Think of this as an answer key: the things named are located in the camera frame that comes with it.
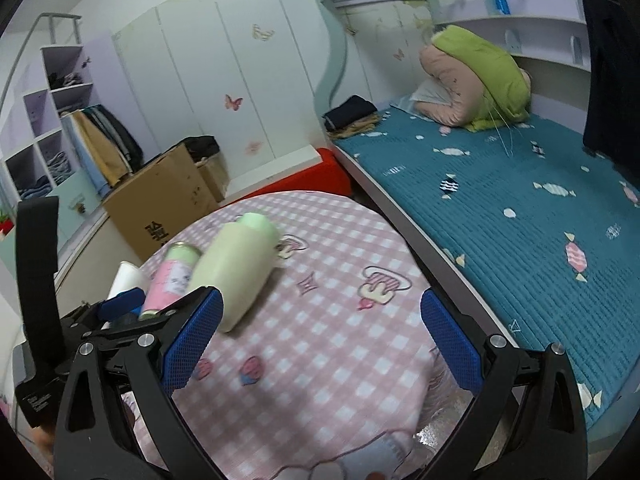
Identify cream plastic cup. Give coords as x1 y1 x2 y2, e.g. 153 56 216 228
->
186 221 278 333

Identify white paper cup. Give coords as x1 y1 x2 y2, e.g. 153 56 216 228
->
103 261 151 328

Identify green small cup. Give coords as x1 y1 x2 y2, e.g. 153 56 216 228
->
235 212 281 247

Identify pink green can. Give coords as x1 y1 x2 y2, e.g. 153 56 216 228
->
139 242 202 320

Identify teal drawer cabinet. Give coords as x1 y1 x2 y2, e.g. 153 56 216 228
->
1 162 101 276

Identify tall cardboard box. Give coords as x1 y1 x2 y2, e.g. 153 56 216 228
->
103 144 218 260

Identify red strawberry plush toy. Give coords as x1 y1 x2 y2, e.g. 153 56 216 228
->
0 209 14 236

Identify folded jeans in cubby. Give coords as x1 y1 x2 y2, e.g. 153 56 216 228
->
18 176 52 200

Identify hanging clothes row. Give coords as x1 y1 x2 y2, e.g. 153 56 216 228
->
60 104 144 198

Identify purple stair shelf unit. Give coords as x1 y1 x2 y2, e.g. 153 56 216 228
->
0 34 162 201

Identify black clothes on box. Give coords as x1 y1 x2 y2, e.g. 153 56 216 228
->
182 136 220 164

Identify pink checkered tablecloth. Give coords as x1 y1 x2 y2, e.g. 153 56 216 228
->
119 190 476 480

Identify teal patterned mattress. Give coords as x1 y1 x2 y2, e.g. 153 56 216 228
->
338 108 639 424

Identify white board on box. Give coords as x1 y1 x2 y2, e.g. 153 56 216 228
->
224 145 322 204

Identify red storage box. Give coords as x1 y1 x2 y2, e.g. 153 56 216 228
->
230 148 352 204

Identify white wardrobe doors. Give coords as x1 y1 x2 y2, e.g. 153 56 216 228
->
113 0 324 178

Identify folded dark clothes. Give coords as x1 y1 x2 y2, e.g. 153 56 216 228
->
322 96 381 139

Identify white pillow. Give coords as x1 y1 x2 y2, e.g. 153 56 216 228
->
410 79 449 105

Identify green pink rolled quilt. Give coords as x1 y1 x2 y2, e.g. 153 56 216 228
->
411 25 532 132

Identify blue box on shelf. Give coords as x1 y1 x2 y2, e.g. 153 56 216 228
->
488 0 511 15

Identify hanging dark garment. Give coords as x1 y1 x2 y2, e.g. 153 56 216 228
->
582 0 639 174

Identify purple bed wall shelf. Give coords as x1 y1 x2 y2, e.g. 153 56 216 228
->
430 0 591 72

